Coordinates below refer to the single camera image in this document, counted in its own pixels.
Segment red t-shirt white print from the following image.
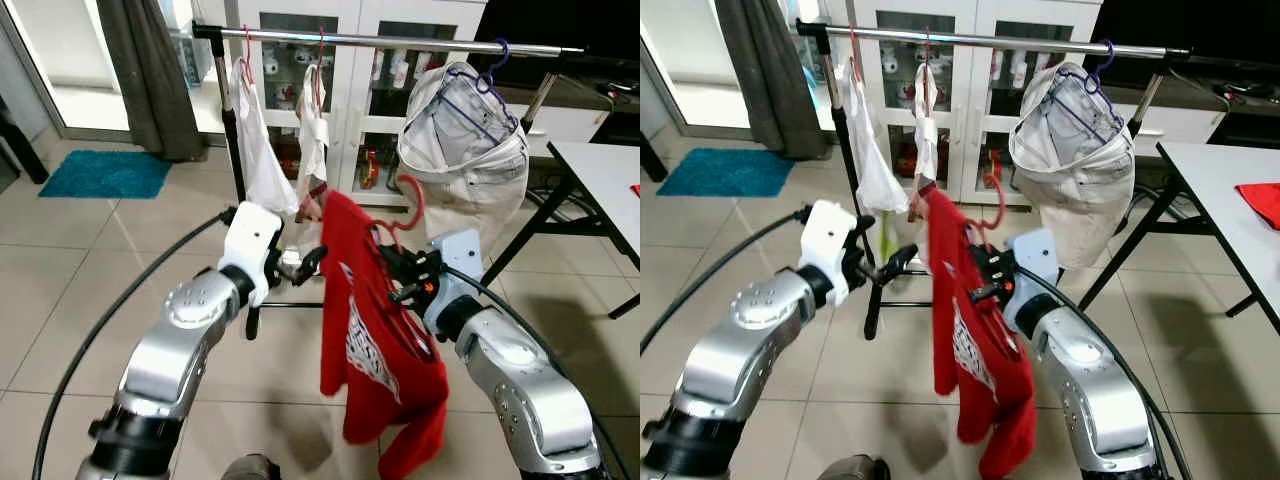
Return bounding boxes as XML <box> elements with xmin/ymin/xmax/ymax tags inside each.
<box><xmin>925</xmin><ymin>188</ymin><xmax>1038</xmax><ymax>480</ymax></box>
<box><xmin>320</xmin><ymin>188</ymin><xmax>451</xmax><ymax>480</ymax></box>

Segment purple clothes hanger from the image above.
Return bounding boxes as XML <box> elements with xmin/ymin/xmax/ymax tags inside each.
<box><xmin>1050</xmin><ymin>40</ymin><xmax>1129</xmax><ymax>141</ymax></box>
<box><xmin>440</xmin><ymin>38</ymin><xmax>521</xmax><ymax>146</ymax></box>

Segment white garment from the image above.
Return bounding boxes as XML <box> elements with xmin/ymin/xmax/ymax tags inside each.
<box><xmin>296</xmin><ymin>63</ymin><xmax>332</xmax><ymax>251</ymax></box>
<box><xmin>912</xmin><ymin>62</ymin><xmax>941</xmax><ymax>221</ymax></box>
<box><xmin>843</xmin><ymin>58</ymin><xmax>909</xmax><ymax>214</ymax></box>
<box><xmin>230</xmin><ymin>55</ymin><xmax>299</xmax><ymax>216</ymax></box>

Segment beige garment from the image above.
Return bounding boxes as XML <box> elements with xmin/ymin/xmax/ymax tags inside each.
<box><xmin>397</xmin><ymin>62</ymin><xmax>531</xmax><ymax>258</ymax></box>
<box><xmin>1008</xmin><ymin>62</ymin><xmax>1136</xmax><ymax>269</ymax></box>

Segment white glass-door cabinet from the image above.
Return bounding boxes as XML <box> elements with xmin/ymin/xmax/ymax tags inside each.
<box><xmin>840</xmin><ymin>0</ymin><xmax>1191</xmax><ymax>206</ymax></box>
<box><xmin>225</xmin><ymin>0</ymin><xmax>581</xmax><ymax>206</ymax></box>

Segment teal floor mat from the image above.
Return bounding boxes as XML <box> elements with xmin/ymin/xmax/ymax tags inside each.
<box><xmin>38</xmin><ymin>150</ymin><xmax>173</xmax><ymax>199</ymax></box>
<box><xmin>656</xmin><ymin>148</ymin><xmax>796</xmax><ymax>198</ymax></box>

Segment grey curtain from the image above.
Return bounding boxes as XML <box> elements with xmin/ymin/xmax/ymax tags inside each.
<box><xmin>715</xmin><ymin>0</ymin><xmax>823</xmax><ymax>161</ymax></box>
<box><xmin>97</xmin><ymin>0</ymin><xmax>208</xmax><ymax>163</ymax></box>

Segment white table black legs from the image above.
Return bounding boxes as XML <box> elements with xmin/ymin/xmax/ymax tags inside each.
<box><xmin>480</xmin><ymin>140</ymin><xmax>641</xmax><ymax>321</ymax></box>
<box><xmin>1078</xmin><ymin>140</ymin><xmax>1280</xmax><ymax>336</ymax></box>

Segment metal clothes rack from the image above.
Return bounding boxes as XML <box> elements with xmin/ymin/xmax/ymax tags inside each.
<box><xmin>192</xmin><ymin>22</ymin><xmax>588</xmax><ymax>341</ymax></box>
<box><xmin>797</xmin><ymin>20</ymin><xmax>1193</xmax><ymax>341</ymax></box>

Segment black furniture leg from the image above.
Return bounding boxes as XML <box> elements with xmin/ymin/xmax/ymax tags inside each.
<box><xmin>640</xmin><ymin>130</ymin><xmax>669</xmax><ymax>183</ymax></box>
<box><xmin>0</xmin><ymin>95</ymin><xmax>49</xmax><ymax>186</ymax></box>

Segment black tv bench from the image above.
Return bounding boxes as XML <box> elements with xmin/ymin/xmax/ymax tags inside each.
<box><xmin>1130</xmin><ymin>55</ymin><xmax>1280</xmax><ymax>151</ymax></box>
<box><xmin>540</xmin><ymin>60</ymin><xmax>641</xmax><ymax>141</ymax></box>

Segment glass sliding door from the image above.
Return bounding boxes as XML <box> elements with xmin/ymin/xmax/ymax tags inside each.
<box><xmin>640</xmin><ymin>0</ymin><xmax>731</xmax><ymax>136</ymax></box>
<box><xmin>0</xmin><ymin>0</ymin><xmax>121</xmax><ymax>136</ymax></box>

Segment black television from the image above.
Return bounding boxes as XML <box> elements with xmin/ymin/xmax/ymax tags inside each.
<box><xmin>1090</xmin><ymin>0</ymin><xmax>1280</xmax><ymax>56</ymax></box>
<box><xmin>478</xmin><ymin>0</ymin><xmax>641</xmax><ymax>63</ymax></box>

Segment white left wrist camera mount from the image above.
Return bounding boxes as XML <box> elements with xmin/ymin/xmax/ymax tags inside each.
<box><xmin>800</xmin><ymin>200</ymin><xmax>863</xmax><ymax>306</ymax></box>
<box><xmin>218</xmin><ymin>202</ymin><xmax>284</xmax><ymax>306</ymax></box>

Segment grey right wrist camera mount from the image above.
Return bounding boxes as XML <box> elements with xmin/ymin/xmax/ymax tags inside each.
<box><xmin>425</xmin><ymin>228</ymin><xmax>486</xmax><ymax>333</ymax></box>
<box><xmin>1003</xmin><ymin>228</ymin><xmax>1061</xmax><ymax>333</ymax></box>

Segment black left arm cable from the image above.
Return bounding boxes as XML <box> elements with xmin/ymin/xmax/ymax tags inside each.
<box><xmin>640</xmin><ymin>208</ymin><xmax>809</xmax><ymax>353</ymax></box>
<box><xmin>30</xmin><ymin>207</ymin><xmax>239</xmax><ymax>480</ymax></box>

